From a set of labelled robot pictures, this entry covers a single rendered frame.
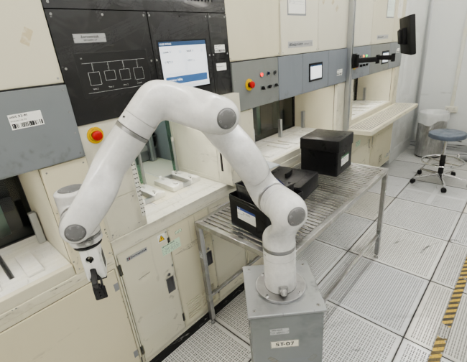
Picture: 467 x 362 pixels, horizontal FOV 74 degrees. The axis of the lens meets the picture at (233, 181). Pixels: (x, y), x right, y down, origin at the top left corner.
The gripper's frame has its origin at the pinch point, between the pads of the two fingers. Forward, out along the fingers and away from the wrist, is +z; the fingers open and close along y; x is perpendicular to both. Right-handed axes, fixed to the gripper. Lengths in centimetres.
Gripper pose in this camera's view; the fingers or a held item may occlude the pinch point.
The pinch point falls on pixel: (101, 285)
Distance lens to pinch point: 104.1
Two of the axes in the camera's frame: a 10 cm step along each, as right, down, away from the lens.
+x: -9.2, 2.2, -3.2
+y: -3.8, -3.3, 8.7
